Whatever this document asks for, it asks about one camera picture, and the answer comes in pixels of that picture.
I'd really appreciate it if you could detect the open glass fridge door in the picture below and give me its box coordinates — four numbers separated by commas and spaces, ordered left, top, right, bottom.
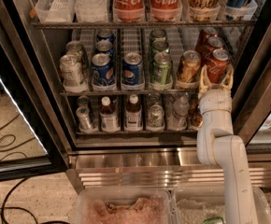
0, 0, 67, 181

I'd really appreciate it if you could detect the empty clear tray top shelf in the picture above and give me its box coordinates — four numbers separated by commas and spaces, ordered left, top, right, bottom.
35, 0, 76, 23

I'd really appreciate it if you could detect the front silver slim can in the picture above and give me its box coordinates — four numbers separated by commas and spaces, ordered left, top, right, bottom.
76, 105, 94, 131

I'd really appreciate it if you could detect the blue pepsi can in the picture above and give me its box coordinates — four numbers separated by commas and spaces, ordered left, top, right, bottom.
95, 40, 114, 58
92, 53, 115, 86
122, 52, 144, 86
96, 29, 116, 43

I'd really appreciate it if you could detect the white soda can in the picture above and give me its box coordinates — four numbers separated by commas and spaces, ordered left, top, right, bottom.
60, 54, 84, 87
66, 40, 88, 65

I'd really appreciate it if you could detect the front green can bottom shelf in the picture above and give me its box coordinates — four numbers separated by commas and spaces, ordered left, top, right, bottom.
148, 105, 164, 130

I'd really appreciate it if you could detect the left clear plastic bin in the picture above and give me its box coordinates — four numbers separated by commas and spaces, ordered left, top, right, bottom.
75, 186, 173, 224

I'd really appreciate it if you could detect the right closed fridge door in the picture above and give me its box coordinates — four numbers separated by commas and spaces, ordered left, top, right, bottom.
235, 57, 271, 153

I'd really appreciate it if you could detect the white clear container top shelf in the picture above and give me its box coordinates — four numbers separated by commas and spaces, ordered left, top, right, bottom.
75, 0, 108, 22

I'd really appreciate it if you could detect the left brown tea bottle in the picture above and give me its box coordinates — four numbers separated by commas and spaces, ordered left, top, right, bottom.
100, 96, 120, 133

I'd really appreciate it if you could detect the blue pepsi can centre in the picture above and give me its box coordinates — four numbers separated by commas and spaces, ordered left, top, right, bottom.
122, 52, 144, 86

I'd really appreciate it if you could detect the rear green soda can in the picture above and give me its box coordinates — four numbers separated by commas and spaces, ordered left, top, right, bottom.
150, 29, 167, 45

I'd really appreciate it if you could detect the red coke can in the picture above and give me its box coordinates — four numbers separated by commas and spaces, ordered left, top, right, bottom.
207, 49, 230, 83
201, 36, 224, 63
195, 27, 219, 53

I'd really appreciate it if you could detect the front green soda can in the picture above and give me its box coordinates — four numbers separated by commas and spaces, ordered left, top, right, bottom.
150, 51, 173, 85

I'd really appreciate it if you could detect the front gold can bottom shelf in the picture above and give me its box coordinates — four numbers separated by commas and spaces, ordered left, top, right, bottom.
189, 105, 203, 130

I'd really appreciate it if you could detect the front white soda can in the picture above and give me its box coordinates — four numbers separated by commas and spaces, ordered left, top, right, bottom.
60, 54, 84, 87

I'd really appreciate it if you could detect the stainless steel fridge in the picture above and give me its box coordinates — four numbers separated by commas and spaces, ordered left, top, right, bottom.
2, 0, 271, 189

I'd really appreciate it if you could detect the green soda can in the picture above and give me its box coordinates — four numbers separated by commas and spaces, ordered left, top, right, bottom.
150, 29, 167, 45
150, 51, 173, 85
150, 40, 170, 60

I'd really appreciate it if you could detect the left coca-cola bottle top shelf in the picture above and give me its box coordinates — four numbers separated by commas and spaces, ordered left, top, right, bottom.
115, 0, 144, 21

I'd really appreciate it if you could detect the green can shelf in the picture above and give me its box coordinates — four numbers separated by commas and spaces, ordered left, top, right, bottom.
148, 105, 164, 130
147, 93, 162, 107

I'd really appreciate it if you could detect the brown tea bottle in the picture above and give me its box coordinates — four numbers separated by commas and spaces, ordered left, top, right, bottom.
100, 96, 120, 133
125, 94, 142, 132

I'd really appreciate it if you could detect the rear green can bottom shelf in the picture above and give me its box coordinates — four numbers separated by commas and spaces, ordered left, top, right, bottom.
147, 93, 162, 107

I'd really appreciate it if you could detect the clear plastic bin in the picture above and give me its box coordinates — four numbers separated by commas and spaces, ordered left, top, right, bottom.
172, 185, 271, 224
75, 186, 173, 224

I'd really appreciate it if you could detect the right coca-cola bottle top shelf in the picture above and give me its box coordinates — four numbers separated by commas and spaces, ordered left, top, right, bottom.
150, 0, 178, 21

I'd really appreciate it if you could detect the right clear plastic bin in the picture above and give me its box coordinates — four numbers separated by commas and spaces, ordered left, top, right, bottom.
172, 185, 271, 224

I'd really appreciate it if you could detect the rear silver slim can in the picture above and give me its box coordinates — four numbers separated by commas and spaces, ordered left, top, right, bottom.
77, 95, 91, 108

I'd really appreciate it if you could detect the right brown tea bottle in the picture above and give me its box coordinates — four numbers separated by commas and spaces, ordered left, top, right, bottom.
125, 94, 142, 132

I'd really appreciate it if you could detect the rear white soda can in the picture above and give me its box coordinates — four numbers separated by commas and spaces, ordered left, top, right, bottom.
66, 40, 88, 65

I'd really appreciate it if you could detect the middle green soda can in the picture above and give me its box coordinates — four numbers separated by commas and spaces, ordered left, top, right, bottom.
150, 40, 170, 60

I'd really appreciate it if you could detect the gold soda can middle shelf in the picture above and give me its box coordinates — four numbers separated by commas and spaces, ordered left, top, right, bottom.
177, 50, 201, 82

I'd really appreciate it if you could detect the rear blue pepsi can left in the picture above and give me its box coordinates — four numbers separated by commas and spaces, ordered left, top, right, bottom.
96, 29, 116, 43

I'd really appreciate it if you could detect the middle blue pepsi can left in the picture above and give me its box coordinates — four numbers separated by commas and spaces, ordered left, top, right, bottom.
95, 40, 114, 58

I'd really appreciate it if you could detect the coca-cola bottle shelf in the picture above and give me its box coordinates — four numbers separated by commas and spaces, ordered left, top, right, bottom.
115, 0, 144, 21
150, 0, 178, 21

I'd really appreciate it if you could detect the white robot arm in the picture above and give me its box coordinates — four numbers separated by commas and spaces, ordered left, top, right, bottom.
196, 66, 258, 224

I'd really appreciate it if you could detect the front blue pepsi can left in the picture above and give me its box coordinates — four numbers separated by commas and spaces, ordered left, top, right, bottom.
92, 53, 115, 86

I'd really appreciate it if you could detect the clear water bottle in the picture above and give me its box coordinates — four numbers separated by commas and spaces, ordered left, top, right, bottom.
168, 95, 190, 131

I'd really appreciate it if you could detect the green can in bin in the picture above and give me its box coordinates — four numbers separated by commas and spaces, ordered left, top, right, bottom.
203, 217, 225, 224

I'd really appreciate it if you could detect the silver slim can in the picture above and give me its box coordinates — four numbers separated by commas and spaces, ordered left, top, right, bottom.
77, 95, 91, 108
76, 105, 94, 131

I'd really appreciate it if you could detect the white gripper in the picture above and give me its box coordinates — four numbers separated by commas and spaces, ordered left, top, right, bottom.
199, 64, 234, 115

